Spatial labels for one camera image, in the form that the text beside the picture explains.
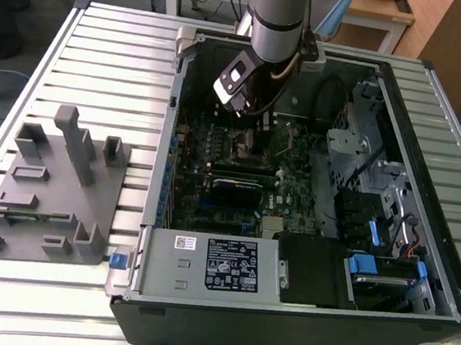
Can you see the metal locking lever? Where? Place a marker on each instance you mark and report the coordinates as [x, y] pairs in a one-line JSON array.
[[283, 152]]

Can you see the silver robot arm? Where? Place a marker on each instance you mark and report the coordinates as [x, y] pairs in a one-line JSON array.
[[277, 21]]

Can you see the CPU socket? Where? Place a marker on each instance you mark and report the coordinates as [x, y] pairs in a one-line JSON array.
[[234, 158]]

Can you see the silver drive cage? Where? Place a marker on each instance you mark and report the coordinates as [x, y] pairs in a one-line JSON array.
[[343, 141]]

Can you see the black graphics card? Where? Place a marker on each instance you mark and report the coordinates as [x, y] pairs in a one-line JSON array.
[[236, 195]]

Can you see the pale blue teach pendant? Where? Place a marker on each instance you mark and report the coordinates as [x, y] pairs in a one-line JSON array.
[[334, 10]]

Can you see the green motherboard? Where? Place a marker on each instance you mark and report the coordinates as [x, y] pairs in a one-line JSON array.
[[293, 199]]

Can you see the silver chipset heat sink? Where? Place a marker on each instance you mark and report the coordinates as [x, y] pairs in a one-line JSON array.
[[272, 224]]

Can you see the black plastic disk bay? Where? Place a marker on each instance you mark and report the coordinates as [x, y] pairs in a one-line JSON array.
[[352, 212]]

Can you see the blue disk carrier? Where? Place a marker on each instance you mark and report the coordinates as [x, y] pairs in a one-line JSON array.
[[363, 264], [374, 233]]

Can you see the black plastic shroud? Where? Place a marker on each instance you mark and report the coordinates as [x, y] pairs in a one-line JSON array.
[[311, 271]]

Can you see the silver power supply unit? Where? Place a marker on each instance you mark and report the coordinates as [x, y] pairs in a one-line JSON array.
[[163, 264]]

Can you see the blue case latch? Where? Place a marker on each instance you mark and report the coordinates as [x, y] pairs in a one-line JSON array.
[[118, 261]]

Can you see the grey parts rack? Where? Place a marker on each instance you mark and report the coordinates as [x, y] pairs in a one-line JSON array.
[[66, 204]]

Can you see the black hard disk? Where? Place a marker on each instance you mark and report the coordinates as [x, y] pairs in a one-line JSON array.
[[378, 297]]

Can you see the black PC case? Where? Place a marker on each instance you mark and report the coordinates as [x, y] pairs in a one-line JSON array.
[[238, 330]]

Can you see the green RAM stick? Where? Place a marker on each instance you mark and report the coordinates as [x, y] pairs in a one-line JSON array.
[[24, 215]]

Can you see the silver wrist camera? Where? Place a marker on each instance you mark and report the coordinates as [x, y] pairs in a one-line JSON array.
[[234, 80]]

